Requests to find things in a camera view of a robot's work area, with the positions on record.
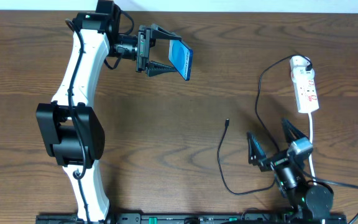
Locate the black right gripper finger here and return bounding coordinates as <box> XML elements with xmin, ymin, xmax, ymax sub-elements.
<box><xmin>281</xmin><ymin>118</ymin><xmax>306</xmax><ymax>144</ymax></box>
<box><xmin>247</xmin><ymin>132</ymin><xmax>266</xmax><ymax>165</ymax></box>

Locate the white power strip socket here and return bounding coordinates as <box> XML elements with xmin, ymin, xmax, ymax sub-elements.
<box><xmin>290</xmin><ymin>55</ymin><xmax>319</xmax><ymax>114</ymax></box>

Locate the blue screen Galaxy smartphone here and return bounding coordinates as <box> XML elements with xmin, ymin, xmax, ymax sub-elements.
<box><xmin>168</xmin><ymin>40</ymin><xmax>193</xmax><ymax>81</ymax></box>

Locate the black USB charging cable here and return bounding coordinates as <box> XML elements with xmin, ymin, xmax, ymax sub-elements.
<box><xmin>216</xmin><ymin>54</ymin><xmax>313</xmax><ymax>197</ymax></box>

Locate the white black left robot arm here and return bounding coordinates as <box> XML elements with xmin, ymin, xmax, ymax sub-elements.
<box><xmin>36</xmin><ymin>1</ymin><xmax>159</xmax><ymax>223</ymax></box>

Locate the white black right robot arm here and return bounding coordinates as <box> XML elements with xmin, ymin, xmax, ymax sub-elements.
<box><xmin>247</xmin><ymin>119</ymin><xmax>334</xmax><ymax>220</ymax></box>

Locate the white power strip cord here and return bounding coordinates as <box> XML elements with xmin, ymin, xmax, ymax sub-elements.
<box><xmin>307</xmin><ymin>112</ymin><xmax>326</xmax><ymax>224</ymax></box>

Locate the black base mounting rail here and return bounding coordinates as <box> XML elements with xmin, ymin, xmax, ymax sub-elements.
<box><xmin>35</xmin><ymin>212</ymin><xmax>347</xmax><ymax>224</ymax></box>

